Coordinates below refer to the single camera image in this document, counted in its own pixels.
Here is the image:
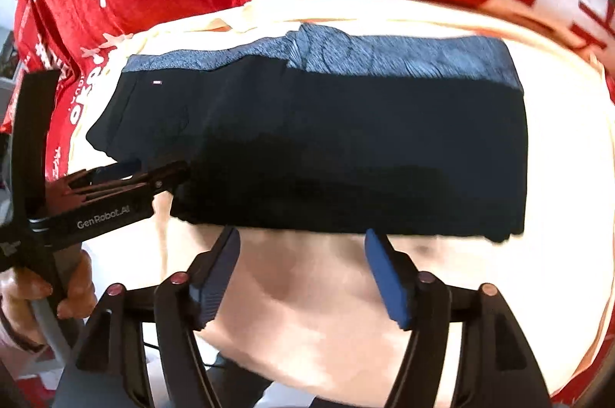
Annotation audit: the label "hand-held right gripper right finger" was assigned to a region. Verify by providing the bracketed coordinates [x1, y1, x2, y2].
[364, 228, 554, 408]

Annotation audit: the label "cream padded mat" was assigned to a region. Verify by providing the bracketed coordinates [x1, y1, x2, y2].
[67, 0, 615, 405]

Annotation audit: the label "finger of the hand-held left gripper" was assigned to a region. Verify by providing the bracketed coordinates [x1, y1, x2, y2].
[62, 161, 192, 205]
[50, 161, 144, 198]

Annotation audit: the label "person's left hand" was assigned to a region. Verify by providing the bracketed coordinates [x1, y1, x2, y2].
[0, 251, 97, 345]

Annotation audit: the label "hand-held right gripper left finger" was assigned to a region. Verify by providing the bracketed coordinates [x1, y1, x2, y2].
[55, 225, 242, 408]

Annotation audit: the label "black pants with blue bands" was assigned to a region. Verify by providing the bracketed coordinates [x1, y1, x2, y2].
[85, 23, 529, 244]

